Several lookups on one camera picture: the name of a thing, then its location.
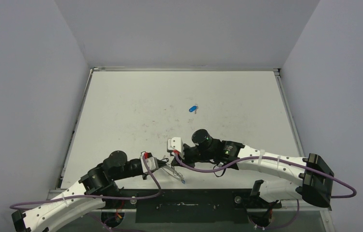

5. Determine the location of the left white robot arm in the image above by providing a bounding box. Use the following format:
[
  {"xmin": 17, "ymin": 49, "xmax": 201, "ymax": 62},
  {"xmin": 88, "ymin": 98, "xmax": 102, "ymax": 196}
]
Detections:
[{"xmin": 11, "ymin": 150, "xmax": 167, "ymax": 232}]

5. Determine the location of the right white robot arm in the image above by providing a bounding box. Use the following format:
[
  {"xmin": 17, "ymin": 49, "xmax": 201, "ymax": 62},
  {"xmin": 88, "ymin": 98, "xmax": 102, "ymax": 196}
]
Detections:
[{"xmin": 167, "ymin": 129, "xmax": 334, "ymax": 208}]

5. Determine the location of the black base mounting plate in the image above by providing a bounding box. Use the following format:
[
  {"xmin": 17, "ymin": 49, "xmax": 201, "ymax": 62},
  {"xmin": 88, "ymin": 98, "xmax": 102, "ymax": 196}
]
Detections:
[{"xmin": 100, "ymin": 188, "xmax": 282, "ymax": 227}]

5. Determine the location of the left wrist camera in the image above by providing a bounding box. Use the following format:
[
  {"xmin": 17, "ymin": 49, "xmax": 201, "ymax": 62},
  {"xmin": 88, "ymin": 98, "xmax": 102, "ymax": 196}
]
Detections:
[{"xmin": 140, "ymin": 152, "xmax": 159, "ymax": 174}]

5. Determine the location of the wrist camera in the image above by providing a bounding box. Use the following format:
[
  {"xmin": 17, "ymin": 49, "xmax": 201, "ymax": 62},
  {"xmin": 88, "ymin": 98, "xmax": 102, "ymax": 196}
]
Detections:
[
  {"xmin": 140, "ymin": 152, "xmax": 159, "ymax": 174},
  {"xmin": 166, "ymin": 137, "xmax": 184, "ymax": 154}
]

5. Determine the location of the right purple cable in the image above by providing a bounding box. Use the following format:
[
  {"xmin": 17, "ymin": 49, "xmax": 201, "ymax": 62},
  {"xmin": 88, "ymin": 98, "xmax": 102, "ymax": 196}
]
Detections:
[{"xmin": 173, "ymin": 153, "xmax": 358, "ymax": 199}]

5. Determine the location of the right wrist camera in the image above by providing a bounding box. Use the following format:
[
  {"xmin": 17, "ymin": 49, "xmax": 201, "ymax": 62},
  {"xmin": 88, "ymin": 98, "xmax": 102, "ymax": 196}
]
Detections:
[{"xmin": 166, "ymin": 137, "xmax": 184, "ymax": 154}]

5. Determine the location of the aluminium table frame rail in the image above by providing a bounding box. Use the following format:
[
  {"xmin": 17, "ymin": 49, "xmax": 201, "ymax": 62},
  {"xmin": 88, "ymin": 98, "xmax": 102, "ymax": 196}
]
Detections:
[{"xmin": 273, "ymin": 68, "xmax": 305, "ymax": 157}]

